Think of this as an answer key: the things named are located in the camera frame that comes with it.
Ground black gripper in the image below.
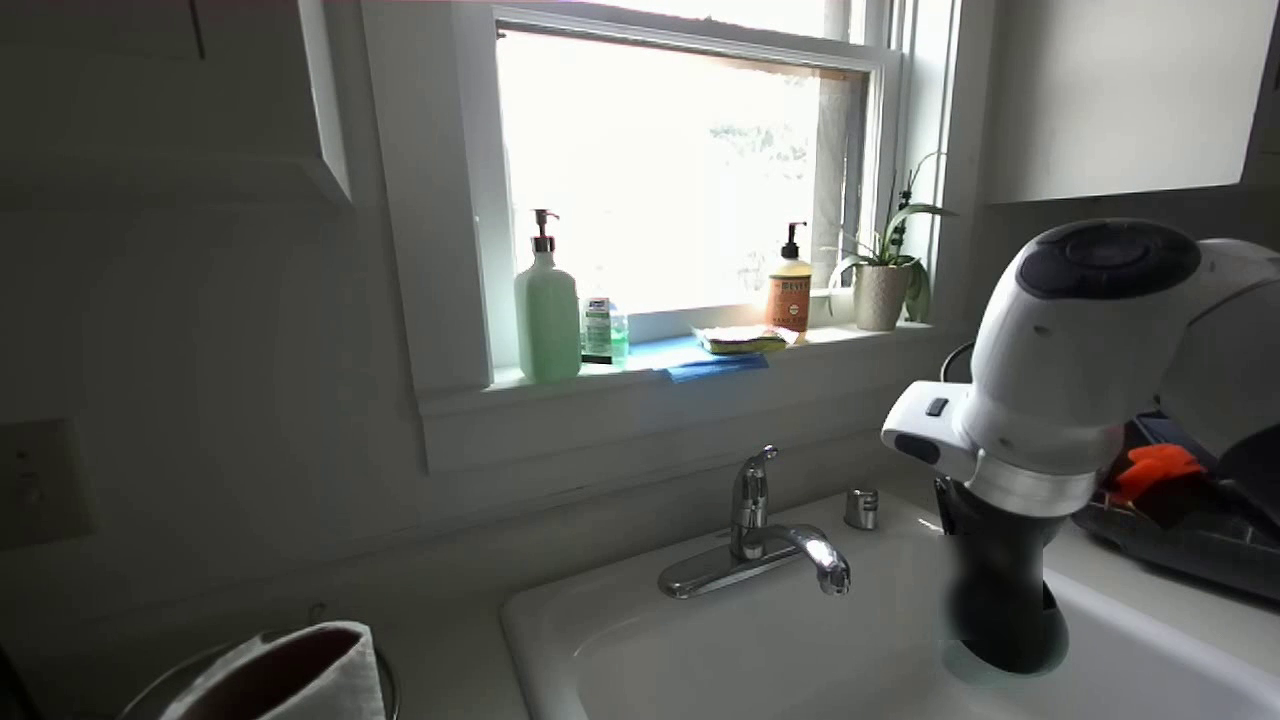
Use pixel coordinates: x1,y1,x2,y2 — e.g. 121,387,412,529
933,476,1064,615

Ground teal plastic cup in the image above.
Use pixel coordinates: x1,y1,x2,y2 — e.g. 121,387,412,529
936,567,1072,681

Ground chrome sink faucet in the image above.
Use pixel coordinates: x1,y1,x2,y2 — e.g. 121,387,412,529
652,438,860,605

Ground white kitchen sink basin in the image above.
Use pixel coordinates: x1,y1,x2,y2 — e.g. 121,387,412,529
497,485,1280,720

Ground potted orchid plant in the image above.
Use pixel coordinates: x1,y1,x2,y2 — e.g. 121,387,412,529
833,149,959,336

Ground yellow sponge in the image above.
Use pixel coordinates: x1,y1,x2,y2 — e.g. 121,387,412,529
694,318,796,360

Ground amber soap pump bottle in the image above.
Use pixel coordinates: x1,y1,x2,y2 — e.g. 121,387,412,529
763,216,822,340

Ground small green jar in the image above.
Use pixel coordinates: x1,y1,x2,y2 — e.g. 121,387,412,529
579,290,636,369

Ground white upper cabinet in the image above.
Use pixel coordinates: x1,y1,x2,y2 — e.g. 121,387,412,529
979,0,1280,208
0,0,359,208

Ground green soap pump bottle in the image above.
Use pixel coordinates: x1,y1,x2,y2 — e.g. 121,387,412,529
513,202,588,390

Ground white framed window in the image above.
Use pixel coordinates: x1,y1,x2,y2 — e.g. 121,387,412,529
454,0,967,390

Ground steel canister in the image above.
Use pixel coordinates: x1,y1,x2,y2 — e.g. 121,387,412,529
115,636,399,720

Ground orange cable strap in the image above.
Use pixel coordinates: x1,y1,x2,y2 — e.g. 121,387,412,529
1107,438,1211,509

